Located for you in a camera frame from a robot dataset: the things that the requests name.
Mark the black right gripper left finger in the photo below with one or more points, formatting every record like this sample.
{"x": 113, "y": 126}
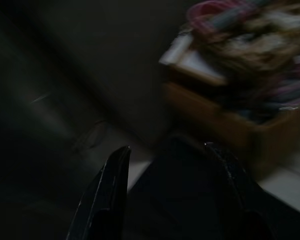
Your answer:
{"x": 107, "y": 195}

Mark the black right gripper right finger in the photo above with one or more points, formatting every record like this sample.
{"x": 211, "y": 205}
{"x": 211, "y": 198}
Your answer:
{"x": 240, "y": 200}

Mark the dark floor mat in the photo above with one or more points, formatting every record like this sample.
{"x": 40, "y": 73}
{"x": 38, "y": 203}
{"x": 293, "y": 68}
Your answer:
{"x": 180, "y": 195}

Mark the brown cardboard box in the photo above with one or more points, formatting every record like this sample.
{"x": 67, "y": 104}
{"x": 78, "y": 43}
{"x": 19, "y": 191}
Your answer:
{"x": 202, "y": 110}

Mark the colourful cloth pile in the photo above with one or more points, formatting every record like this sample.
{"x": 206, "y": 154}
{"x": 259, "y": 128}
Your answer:
{"x": 252, "y": 45}

